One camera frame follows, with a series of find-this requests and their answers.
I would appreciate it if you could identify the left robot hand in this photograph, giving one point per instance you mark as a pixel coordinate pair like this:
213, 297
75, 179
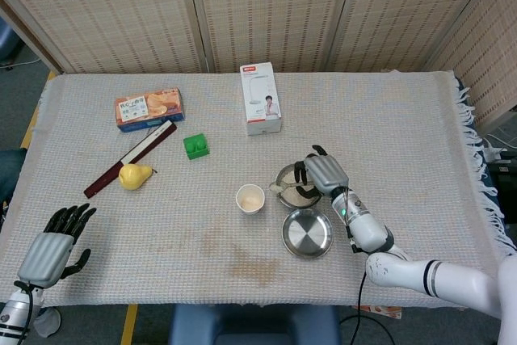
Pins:
46, 258

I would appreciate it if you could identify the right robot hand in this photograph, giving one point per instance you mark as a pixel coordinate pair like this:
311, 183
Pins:
327, 173

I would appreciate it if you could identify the small metal spoon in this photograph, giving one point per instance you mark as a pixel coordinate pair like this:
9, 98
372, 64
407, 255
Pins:
274, 188

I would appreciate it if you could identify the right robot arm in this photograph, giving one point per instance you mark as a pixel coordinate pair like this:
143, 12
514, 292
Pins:
363, 228

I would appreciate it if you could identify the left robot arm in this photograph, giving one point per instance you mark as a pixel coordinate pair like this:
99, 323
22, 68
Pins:
14, 312

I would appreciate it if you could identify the steel bowl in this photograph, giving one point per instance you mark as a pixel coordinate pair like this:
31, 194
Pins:
283, 171

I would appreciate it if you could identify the white paper cup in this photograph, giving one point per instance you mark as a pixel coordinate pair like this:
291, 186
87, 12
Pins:
250, 199

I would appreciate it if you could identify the empty steel plate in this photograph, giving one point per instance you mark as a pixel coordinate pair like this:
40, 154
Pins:
307, 234

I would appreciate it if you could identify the grey rounded foot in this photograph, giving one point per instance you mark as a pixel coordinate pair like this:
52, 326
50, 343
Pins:
46, 322

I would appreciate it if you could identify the dark blue fabric thing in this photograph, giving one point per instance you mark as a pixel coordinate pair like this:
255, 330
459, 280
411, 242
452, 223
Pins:
10, 175

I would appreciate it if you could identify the white lamp box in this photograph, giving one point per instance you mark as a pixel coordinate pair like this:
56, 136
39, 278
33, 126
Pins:
260, 98

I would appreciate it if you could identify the yellow pear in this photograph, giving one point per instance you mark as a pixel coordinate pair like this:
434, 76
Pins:
131, 177

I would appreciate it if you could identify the grey woven tablecloth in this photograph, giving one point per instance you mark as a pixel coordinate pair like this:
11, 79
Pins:
161, 232

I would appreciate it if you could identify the green toy block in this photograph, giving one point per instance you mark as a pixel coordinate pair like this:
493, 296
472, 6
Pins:
196, 147

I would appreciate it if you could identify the long dark red box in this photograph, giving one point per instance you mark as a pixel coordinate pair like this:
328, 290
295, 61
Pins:
141, 147

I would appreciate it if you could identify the orange package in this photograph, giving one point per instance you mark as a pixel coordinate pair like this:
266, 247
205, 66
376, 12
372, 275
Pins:
383, 312

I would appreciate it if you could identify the white power strip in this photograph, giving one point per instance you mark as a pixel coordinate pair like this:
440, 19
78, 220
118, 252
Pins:
494, 154

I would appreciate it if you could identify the bamboo folding screen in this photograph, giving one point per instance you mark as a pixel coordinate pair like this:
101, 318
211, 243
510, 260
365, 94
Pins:
282, 9

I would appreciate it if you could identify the black box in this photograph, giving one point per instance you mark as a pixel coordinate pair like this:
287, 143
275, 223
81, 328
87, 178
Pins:
505, 183

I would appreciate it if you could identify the orange biscuit box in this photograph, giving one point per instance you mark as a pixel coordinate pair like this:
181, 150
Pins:
149, 108

